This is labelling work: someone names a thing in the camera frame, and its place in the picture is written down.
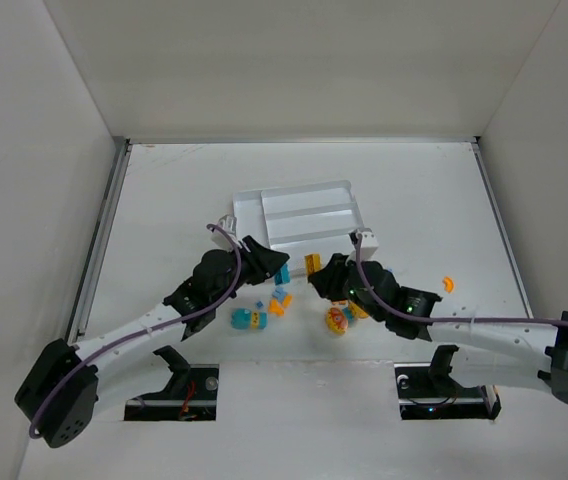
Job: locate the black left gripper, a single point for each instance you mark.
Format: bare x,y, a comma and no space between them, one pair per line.
255,258

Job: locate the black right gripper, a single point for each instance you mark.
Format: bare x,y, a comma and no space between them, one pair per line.
337,273

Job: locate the teal long duplo brick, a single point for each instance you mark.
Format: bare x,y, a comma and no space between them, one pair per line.
282,277

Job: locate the yellow long duplo brick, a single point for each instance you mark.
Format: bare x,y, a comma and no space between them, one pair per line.
312,263

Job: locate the teal rounded duplo block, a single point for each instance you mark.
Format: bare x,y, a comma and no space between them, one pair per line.
241,319

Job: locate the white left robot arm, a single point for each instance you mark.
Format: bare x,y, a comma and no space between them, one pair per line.
64,387

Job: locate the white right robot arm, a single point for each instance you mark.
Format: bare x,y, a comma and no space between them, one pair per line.
471,351

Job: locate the light blue lego plate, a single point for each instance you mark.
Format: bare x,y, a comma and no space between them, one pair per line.
279,293

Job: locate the orange half-round lego piece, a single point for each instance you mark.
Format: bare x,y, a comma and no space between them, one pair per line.
353,312

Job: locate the orange small lego plates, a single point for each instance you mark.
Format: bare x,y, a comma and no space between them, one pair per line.
275,308

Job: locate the white divided plastic tray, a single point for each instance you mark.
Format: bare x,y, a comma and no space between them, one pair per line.
301,220

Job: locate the orange curved lego piece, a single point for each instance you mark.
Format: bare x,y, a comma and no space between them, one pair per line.
449,284

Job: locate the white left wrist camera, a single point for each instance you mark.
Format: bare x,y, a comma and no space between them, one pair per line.
226,227

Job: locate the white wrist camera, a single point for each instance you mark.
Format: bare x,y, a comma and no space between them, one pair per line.
365,240
226,227

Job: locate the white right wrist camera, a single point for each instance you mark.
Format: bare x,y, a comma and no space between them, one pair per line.
365,240

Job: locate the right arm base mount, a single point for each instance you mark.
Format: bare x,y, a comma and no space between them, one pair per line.
427,392

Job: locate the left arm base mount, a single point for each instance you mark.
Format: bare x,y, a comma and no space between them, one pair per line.
189,394

